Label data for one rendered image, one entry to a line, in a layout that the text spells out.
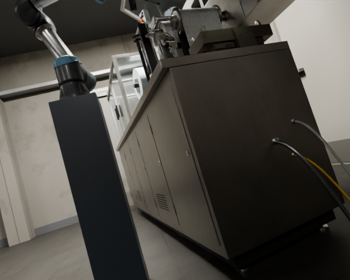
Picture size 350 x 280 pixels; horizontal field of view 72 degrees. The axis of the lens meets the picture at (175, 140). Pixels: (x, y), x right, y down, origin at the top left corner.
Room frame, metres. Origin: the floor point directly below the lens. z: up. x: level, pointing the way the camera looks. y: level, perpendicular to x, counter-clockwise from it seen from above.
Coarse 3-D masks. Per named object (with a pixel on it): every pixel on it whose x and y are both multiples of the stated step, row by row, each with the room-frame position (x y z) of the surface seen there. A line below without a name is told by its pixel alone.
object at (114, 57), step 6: (120, 54) 2.17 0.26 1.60; (126, 54) 2.19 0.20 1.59; (132, 54) 2.21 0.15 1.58; (138, 54) 2.23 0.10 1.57; (114, 60) 2.15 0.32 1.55; (114, 66) 2.14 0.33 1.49; (120, 78) 2.15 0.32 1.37; (108, 84) 2.79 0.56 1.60; (120, 84) 2.14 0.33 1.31; (108, 90) 2.91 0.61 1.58; (108, 96) 3.10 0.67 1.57; (126, 96) 2.15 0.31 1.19; (108, 102) 3.24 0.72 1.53; (114, 102) 2.71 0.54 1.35; (126, 102) 2.15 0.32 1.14; (114, 108) 2.75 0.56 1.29; (126, 108) 2.16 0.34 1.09; (120, 120) 2.69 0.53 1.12
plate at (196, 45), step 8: (264, 24) 1.18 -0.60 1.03; (200, 32) 1.06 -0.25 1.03; (208, 32) 1.07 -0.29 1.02; (216, 32) 1.08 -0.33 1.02; (224, 32) 1.10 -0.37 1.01; (232, 32) 1.11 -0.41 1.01; (256, 32) 1.16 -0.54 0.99; (264, 32) 1.17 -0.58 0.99; (272, 32) 1.19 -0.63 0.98; (200, 40) 1.08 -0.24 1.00; (208, 40) 1.06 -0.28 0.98; (216, 40) 1.08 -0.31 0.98; (224, 40) 1.09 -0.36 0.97; (232, 40) 1.11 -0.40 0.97; (264, 40) 1.23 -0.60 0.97; (192, 48) 1.16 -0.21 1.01; (200, 48) 1.10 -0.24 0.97; (208, 48) 1.12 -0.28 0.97
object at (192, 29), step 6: (186, 24) 1.26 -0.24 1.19; (192, 24) 1.27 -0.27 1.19; (198, 24) 1.28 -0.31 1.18; (204, 24) 1.30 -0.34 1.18; (210, 24) 1.31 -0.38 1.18; (216, 24) 1.32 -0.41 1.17; (186, 30) 1.26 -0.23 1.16; (192, 30) 1.27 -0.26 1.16; (198, 30) 1.28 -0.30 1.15; (210, 30) 1.30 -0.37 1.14; (192, 36) 1.26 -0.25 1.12
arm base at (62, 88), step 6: (60, 84) 1.08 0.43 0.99; (66, 84) 1.06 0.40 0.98; (72, 84) 1.07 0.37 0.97; (78, 84) 1.08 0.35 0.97; (84, 84) 1.12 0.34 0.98; (60, 90) 1.09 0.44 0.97; (66, 90) 1.06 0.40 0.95; (72, 90) 1.06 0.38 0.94; (78, 90) 1.07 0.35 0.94; (84, 90) 1.10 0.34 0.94; (60, 96) 1.08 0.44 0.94; (66, 96) 1.05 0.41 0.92; (72, 96) 1.05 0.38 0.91
